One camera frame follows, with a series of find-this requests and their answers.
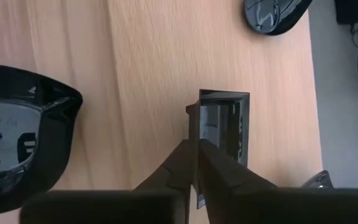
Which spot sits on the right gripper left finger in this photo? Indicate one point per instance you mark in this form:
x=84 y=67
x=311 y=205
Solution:
x=166 y=199

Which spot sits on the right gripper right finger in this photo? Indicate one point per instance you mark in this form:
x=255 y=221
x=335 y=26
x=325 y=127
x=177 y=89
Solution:
x=235 y=193

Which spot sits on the black square mini plate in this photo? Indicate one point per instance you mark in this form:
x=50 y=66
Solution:
x=225 y=124

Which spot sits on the black leaf-shaped mini plate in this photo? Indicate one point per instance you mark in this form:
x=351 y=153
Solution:
x=51 y=124

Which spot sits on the black teardrop mini plate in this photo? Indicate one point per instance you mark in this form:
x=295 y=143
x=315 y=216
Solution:
x=275 y=15

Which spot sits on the black box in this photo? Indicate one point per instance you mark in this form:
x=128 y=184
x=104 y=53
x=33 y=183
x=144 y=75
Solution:
x=356 y=11

